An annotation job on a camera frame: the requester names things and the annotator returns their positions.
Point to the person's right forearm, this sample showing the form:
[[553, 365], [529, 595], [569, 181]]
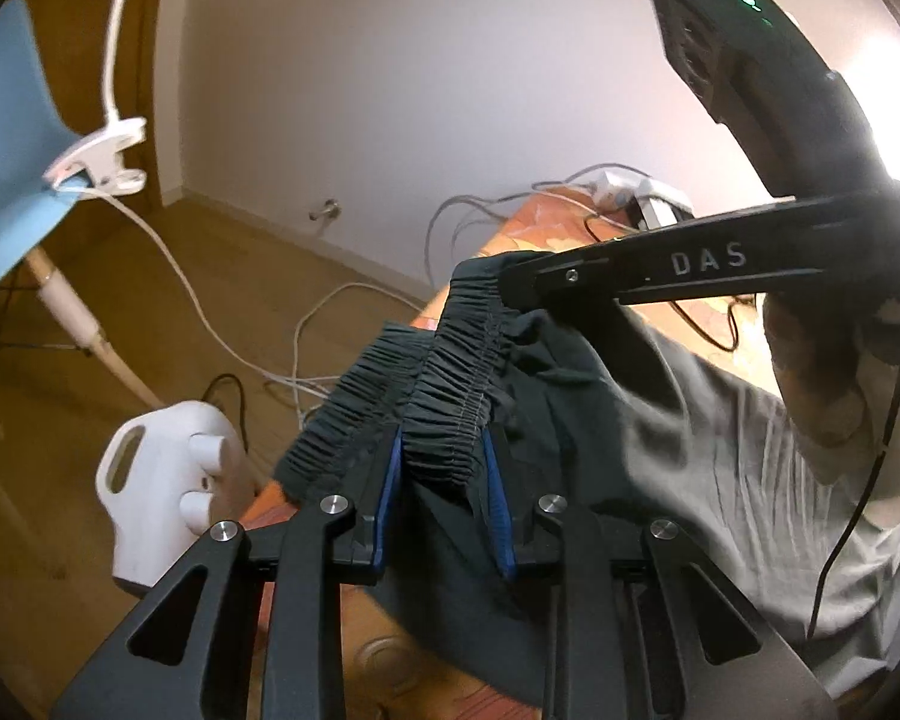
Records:
[[847, 465]]

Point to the white gooseneck clip holder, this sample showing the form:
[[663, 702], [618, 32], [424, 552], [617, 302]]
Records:
[[99, 157]]

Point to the white plastic jug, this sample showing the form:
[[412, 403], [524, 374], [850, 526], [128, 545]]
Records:
[[165, 480]]

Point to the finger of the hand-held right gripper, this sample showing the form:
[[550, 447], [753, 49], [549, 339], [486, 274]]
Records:
[[562, 274]]

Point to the orange floral bedsheet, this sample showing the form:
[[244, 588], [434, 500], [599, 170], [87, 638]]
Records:
[[544, 219]]

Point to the person's right hand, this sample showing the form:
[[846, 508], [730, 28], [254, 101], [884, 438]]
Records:
[[817, 360]]

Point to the black pants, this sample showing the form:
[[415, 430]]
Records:
[[495, 360]]

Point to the wooden door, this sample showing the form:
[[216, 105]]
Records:
[[75, 37]]

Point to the person's grey shirt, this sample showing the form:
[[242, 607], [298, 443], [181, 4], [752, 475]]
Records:
[[720, 480]]

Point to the blue chair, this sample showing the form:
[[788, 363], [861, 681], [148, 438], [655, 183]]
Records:
[[7, 165]]

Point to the metal door stopper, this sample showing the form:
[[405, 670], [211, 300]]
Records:
[[326, 210]]

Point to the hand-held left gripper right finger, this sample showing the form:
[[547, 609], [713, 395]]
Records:
[[499, 511]]

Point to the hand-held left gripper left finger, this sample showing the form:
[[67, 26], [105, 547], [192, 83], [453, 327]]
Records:
[[391, 481]]

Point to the white power strip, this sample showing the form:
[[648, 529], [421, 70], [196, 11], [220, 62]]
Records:
[[664, 206]]

